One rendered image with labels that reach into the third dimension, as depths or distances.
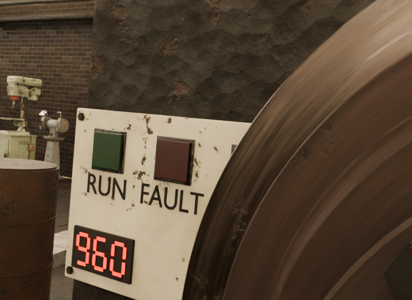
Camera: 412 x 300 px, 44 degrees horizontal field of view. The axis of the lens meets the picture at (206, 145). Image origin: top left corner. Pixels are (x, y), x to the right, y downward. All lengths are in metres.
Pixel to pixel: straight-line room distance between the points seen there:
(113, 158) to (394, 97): 0.33
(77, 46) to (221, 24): 8.77
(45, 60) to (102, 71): 9.23
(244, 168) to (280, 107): 0.04
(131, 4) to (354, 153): 0.36
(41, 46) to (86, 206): 9.38
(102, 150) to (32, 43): 9.58
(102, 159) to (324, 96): 0.30
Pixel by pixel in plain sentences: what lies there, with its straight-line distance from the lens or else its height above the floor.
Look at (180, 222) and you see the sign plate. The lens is 0.48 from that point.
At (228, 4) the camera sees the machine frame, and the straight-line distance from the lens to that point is 0.49.
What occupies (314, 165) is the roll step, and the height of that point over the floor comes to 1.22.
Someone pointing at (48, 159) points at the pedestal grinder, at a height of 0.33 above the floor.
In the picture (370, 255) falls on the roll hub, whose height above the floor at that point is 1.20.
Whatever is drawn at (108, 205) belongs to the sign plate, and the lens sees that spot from 0.53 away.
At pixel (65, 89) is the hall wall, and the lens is 9.33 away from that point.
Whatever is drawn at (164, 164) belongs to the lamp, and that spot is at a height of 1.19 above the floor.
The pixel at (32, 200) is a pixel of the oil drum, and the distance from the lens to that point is 2.99.
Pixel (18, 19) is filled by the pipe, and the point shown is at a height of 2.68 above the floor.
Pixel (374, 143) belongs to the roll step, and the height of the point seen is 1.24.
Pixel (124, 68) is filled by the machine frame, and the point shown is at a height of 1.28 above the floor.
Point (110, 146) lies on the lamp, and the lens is 0.52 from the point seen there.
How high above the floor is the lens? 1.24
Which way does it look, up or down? 3 degrees down
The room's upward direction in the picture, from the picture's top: 5 degrees clockwise
